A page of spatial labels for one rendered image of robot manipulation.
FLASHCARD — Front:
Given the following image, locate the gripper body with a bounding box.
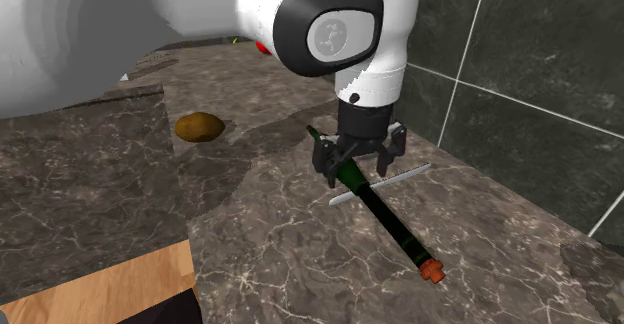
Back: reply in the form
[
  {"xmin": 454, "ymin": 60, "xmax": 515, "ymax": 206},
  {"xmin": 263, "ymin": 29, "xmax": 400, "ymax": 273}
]
[{"xmin": 335, "ymin": 98, "xmax": 397, "ymax": 157}]

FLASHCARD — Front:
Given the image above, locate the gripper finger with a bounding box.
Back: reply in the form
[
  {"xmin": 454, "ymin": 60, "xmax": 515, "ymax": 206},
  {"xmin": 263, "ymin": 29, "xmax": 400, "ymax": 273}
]
[
  {"xmin": 311, "ymin": 135, "xmax": 365, "ymax": 190},
  {"xmin": 375, "ymin": 120, "xmax": 409, "ymax": 178}
]

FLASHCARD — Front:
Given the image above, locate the silver serrated knife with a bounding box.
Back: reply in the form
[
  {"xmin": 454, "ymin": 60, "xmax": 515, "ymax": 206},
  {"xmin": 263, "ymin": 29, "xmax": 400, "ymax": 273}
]
[{"xmin": 327, "ymin": 161, "xmax": 433, "ymax": 208}]

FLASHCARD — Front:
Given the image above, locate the green black stick, orange cap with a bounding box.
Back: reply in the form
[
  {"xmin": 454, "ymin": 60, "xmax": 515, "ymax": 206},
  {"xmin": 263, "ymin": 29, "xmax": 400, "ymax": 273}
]
[{"xmin": 305, "ymin": 124, "xmax": 447, "ymax": 285}]

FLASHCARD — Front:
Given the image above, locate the brown potato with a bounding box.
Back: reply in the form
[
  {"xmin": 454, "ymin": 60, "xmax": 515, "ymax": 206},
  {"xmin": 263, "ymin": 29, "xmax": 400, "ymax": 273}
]
[{"xmin": 173, "ymin": 111, "xmax": 227, "ymax": 144}]

